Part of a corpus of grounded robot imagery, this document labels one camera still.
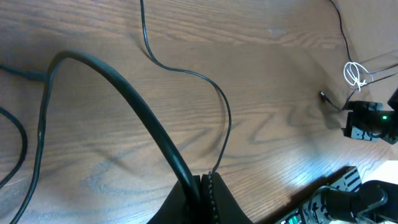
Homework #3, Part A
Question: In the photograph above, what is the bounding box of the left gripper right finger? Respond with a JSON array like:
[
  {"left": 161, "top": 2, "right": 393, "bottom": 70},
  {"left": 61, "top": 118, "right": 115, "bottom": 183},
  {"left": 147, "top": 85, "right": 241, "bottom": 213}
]
[{"left": 201, "top": 172, "right": 252, "bottom": 224}]

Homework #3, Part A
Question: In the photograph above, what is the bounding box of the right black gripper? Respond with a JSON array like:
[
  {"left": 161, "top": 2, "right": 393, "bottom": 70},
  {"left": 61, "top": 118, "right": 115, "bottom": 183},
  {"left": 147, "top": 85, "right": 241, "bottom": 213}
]
[{"left": 343, "top": 101, "right": 386, "bottom": 141}]

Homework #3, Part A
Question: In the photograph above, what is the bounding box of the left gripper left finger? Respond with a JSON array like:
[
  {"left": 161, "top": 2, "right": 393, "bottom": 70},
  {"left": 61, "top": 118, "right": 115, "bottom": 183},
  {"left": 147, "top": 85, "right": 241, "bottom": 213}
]
[{"left": 147, "top": 181, "right": 197, "bottom": 224}]

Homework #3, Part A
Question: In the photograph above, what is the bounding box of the white USB cable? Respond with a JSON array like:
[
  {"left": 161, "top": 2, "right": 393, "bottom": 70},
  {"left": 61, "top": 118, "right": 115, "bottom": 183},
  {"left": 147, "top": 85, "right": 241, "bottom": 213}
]
[{"left": 343, "top": 61, "right": 374, "bottom": 93}]

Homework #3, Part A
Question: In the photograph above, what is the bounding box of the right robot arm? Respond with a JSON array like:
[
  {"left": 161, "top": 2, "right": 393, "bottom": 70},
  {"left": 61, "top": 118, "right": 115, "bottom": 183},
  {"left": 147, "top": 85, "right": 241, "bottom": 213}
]
[{"left": 221, "top": 97, "right": 392, "bottom": 223}]

